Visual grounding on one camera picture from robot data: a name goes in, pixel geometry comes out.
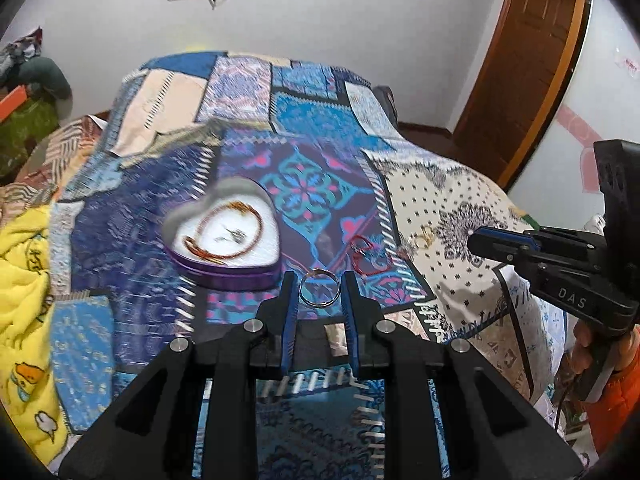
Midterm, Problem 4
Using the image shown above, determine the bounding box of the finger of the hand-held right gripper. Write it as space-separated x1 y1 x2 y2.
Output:
467 226 603 267

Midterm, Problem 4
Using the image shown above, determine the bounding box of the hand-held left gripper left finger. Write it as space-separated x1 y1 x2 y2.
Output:
57 271 301 480

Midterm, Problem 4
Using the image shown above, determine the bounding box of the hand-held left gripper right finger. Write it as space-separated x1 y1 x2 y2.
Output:
341 271 586 480

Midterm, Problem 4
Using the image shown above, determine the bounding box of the silver ring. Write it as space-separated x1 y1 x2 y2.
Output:
298 269 342 307

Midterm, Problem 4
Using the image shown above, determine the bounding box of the purple heart-shaped tin box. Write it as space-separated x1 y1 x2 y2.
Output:
161 176 282 292

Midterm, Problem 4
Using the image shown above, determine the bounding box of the person's right forearm orange sleeve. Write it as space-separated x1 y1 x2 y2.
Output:
582 322 640 463

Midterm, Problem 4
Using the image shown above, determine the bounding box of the person's right hand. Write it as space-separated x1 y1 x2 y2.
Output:
570 317 598 386

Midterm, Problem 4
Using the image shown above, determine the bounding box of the blue patchwork bed cover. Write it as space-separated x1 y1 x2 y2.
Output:
47 50 568 480

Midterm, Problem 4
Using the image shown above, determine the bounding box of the brown wooden door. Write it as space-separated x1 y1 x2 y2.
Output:
450 0 593 193

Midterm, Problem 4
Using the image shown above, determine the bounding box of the yellow cartoon blanket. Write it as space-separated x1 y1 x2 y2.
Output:
0 202 71 471

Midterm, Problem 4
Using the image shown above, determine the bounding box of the pile of clothes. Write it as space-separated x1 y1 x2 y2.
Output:
0 27 73 111

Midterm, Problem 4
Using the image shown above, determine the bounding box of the orange box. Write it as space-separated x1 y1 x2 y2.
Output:
0 85 30 123

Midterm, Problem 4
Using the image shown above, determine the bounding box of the red wire bracelet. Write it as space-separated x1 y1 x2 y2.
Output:
349 236 387 277

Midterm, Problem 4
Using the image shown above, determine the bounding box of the brown beaded bracelet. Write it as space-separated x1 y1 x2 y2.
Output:
182 201 265 264

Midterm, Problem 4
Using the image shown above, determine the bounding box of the pink wall sticker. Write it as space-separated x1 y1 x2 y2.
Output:
557 104 608 195

